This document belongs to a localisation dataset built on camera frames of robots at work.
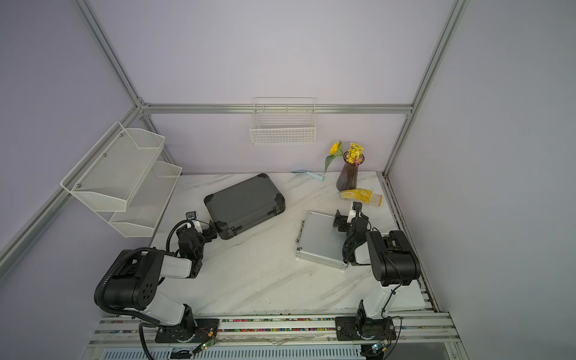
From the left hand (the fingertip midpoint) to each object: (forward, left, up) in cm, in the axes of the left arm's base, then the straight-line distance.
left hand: (199, 225), depth 94 cm
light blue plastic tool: (+37, -49, -5) cm, 61 cm away
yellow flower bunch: (+25, -67, +19) cm, 74 cm away
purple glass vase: (+24, -67, +5) cm, 71 cm away
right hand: (+6, -65, 0) cm, 65 cm away
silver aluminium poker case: (-5, -51, -4) cm, 52 cm away
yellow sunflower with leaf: (+26, -59, +19) cm, 67 cm away
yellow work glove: (+20, -75, -4) cm, 78 cm away
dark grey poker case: (+10, -18, +2) cm, 20 cm away
